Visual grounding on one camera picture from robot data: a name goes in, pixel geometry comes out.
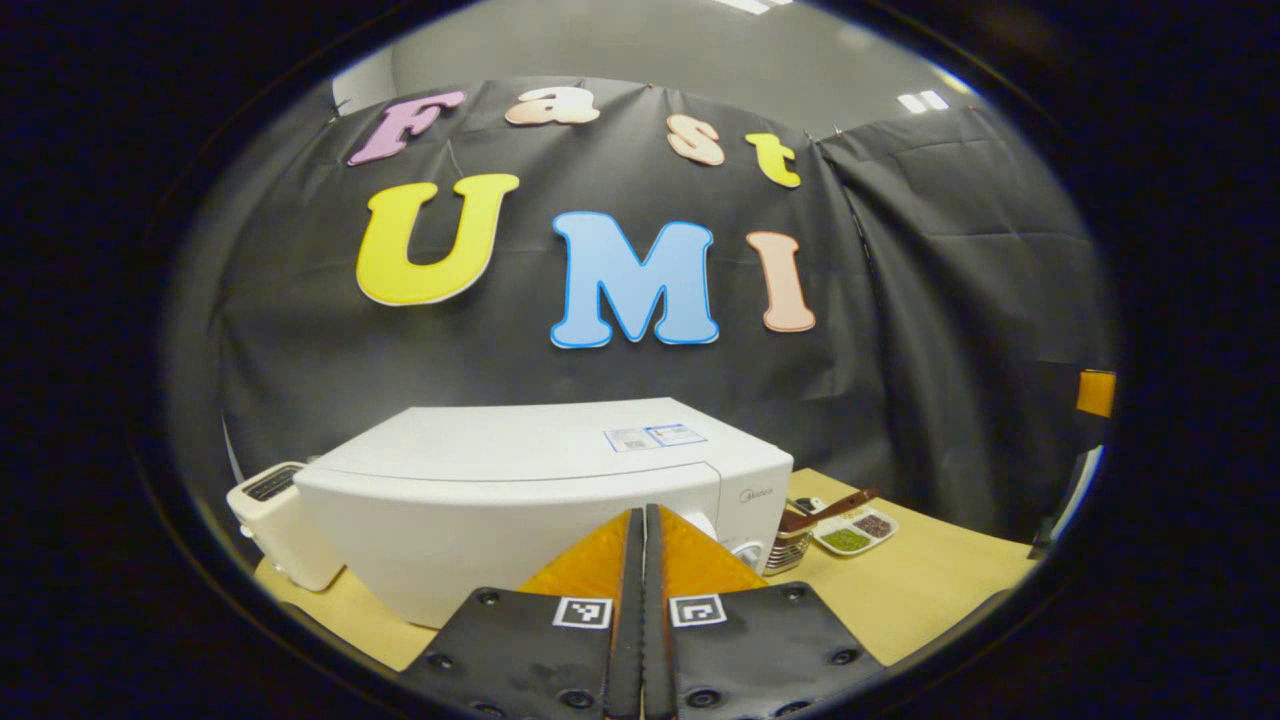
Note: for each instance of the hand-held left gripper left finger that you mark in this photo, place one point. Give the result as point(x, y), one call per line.
point(627, 620)

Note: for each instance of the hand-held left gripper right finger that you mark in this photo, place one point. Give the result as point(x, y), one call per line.
point(658, 620)

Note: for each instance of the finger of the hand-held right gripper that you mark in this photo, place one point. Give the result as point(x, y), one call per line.
point(1096, 393)

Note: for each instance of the white microwave oven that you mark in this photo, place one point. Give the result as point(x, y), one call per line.
point(480, 500)

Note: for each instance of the black backdrop cloth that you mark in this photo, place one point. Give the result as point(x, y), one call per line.
point(950, 300)

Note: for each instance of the white divided condiment dish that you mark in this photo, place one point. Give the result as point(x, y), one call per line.
point(855, 535)

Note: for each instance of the small ceiling light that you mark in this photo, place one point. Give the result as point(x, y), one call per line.
point(922, 101)

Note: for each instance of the white toaster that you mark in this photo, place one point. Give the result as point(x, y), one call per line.
point(275, 520)

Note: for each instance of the large ceiling light panel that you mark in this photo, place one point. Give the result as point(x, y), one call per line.
point(752, 5)

